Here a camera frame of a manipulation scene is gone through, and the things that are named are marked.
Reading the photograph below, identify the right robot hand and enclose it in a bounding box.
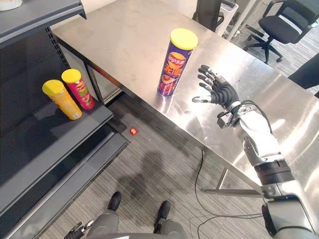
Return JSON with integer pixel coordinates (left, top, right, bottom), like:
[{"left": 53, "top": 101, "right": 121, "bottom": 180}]
[{"left": 191, "top": 64, "right": 240, "bottom": 109}]

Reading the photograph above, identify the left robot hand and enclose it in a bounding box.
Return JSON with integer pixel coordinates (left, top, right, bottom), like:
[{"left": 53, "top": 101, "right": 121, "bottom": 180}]
[{"left": 64, "top": 219, "right": 95, "bottom": 239}]

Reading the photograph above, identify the purple chips can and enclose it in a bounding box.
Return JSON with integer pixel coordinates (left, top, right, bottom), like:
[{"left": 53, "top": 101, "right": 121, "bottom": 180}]
[{"left": 157, "top": 28, "right": 199, "bottom": 98}]

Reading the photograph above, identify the dark grey metal shelf unit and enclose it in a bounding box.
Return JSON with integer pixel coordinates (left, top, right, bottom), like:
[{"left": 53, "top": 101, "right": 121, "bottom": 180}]
[{"left": 0, "top": 0, "right": 131, "bottom": 239}]

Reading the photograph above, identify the yellow chips can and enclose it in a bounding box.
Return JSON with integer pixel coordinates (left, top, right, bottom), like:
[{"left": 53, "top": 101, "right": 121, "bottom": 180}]
[{"left": 41, "top": 79, "right": 83, "bottom": 120}]

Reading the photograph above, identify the red chips can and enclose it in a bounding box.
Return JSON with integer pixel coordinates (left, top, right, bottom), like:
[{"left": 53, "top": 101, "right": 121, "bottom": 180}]
[{"left": 61, "top": 69, "right": 96, "bottom": 111}]

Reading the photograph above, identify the white object on shelf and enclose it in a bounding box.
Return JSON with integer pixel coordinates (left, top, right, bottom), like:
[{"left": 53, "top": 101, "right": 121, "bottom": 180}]
[{"left": 0, "top": 0, "right": 23, "bottom": 12}]

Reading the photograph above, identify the stainless steel table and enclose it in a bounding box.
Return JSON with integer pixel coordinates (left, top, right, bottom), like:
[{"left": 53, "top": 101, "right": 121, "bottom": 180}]
[{"left": 51, "top": 0, "right": 319, "bottom": 200}]

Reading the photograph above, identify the robot body with legs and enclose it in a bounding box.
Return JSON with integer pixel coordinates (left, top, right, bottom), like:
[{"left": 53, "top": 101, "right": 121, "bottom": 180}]
[{"left": 86, "top": 191, "right": 282, "bottom": 239}]

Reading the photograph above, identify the black chair back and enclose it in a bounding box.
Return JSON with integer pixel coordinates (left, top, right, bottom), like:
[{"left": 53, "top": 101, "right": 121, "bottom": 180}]
[{"left": 192, "top": 0, "right": 224, "bottom": 32}]

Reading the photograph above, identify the black panel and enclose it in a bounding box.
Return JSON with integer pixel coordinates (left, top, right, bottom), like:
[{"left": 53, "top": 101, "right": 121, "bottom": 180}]
[{"left": 288, "top": 59, "right": 319, "bottom": 91}]

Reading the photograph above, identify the black office chair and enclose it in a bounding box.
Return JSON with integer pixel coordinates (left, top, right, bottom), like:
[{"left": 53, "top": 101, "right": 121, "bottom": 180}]
[{"left": 243, "top": 0, "right": 319, "bottom": 65}]

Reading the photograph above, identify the white desk frame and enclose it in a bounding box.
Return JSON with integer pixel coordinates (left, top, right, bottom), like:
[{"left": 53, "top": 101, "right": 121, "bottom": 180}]
[{"left": 216, "top": 0, "right": 262, "bottom": 42}]

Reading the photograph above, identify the black floor cable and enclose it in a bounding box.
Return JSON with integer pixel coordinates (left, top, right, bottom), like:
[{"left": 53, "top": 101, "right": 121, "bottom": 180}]
[{"left": 189, "top": 147, "right": 265, "bottom": 234}]

